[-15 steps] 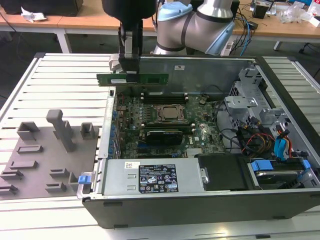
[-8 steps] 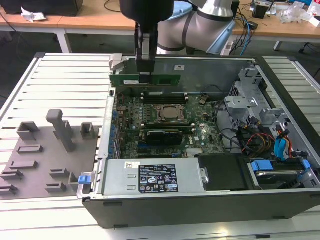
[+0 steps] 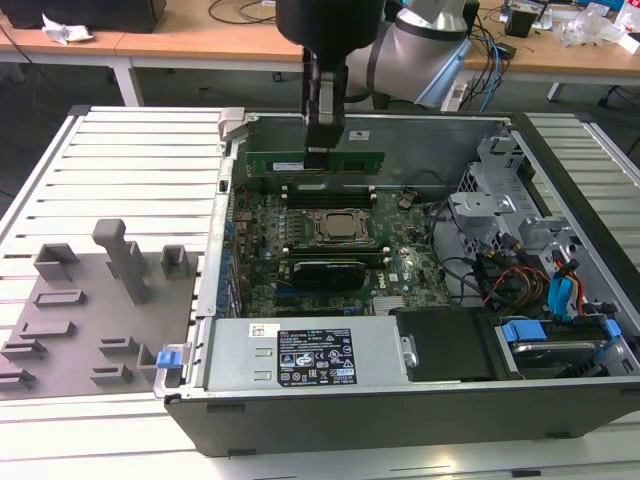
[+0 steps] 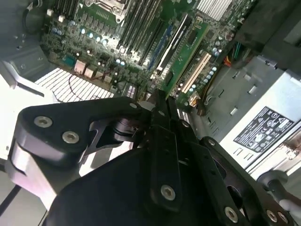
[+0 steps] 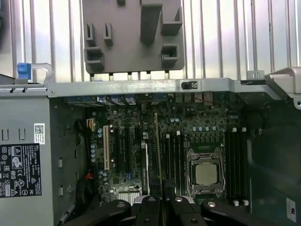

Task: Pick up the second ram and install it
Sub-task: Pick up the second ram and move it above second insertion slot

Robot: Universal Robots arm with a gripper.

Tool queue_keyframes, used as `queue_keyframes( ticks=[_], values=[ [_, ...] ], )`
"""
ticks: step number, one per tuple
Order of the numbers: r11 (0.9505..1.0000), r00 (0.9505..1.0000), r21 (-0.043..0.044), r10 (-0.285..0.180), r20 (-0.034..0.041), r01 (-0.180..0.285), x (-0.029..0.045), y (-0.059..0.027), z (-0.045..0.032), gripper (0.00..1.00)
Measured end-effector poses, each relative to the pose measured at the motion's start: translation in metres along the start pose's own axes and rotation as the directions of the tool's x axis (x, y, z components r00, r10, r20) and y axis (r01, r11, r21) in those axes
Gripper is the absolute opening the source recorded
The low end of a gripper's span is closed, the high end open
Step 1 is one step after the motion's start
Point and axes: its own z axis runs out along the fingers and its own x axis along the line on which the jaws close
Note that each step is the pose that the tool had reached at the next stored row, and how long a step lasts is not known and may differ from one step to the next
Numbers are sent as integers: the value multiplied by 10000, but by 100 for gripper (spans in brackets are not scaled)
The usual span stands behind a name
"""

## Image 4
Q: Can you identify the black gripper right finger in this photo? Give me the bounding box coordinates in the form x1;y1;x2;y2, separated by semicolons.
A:
167;97;296;226

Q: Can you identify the green RAM stick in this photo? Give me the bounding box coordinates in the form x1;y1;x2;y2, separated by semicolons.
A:
164;22;210;96

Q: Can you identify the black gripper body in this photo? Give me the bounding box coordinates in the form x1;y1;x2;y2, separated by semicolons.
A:
46;146;221;226

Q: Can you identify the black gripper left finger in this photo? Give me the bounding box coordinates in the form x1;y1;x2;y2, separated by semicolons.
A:
4;89;186;211

